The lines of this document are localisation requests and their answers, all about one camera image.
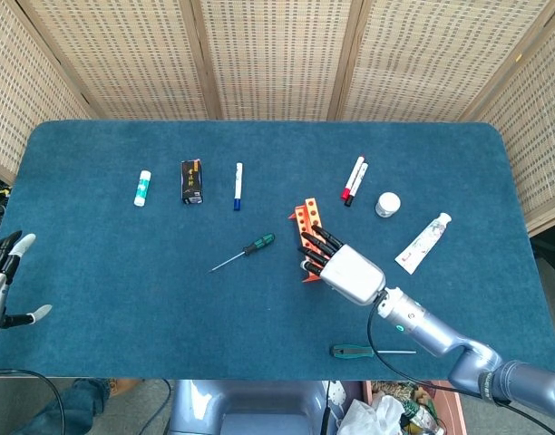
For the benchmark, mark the person leg in jeans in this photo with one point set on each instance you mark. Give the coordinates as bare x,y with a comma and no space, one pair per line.
69,408

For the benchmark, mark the blue felt table cover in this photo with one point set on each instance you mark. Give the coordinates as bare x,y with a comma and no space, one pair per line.
123,294

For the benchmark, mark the white green glue stick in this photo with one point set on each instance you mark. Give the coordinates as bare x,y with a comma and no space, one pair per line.
142,188

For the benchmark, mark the white round jar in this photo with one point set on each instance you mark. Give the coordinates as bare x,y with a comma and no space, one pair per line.
388,205

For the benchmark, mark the green black small screwdriver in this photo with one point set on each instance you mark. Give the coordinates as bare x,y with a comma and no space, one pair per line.
261,243

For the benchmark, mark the white marker red cap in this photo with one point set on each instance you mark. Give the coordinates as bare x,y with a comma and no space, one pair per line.
353,176

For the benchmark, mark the woven wooden folding screen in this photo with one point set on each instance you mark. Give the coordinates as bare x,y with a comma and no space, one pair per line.
277,59

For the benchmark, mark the tan shoe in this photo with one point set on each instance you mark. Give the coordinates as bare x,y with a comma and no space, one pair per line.
123,386

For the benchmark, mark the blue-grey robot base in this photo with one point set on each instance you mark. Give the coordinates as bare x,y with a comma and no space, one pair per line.
241,403

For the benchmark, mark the black ink box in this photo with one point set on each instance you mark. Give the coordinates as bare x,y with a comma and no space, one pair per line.
191,181

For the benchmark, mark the white plastic bag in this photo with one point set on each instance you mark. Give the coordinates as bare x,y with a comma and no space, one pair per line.
372,417

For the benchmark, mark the white marker black cap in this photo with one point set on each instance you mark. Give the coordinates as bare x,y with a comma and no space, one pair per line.
359,183

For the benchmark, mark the pink storage bin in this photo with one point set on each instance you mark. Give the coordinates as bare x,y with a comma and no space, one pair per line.
454,408

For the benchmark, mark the orange test tube rack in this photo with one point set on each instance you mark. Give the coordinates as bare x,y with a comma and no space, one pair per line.
311,213

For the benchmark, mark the teal black large screwdriver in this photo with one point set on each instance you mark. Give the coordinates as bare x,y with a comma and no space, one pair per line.
350,351

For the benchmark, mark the white floral tube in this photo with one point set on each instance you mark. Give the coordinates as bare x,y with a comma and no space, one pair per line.
422,244

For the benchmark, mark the white marker blue cap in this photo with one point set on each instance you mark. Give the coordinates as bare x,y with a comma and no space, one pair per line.
238,186

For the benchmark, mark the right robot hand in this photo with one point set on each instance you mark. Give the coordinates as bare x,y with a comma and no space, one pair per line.
352,274

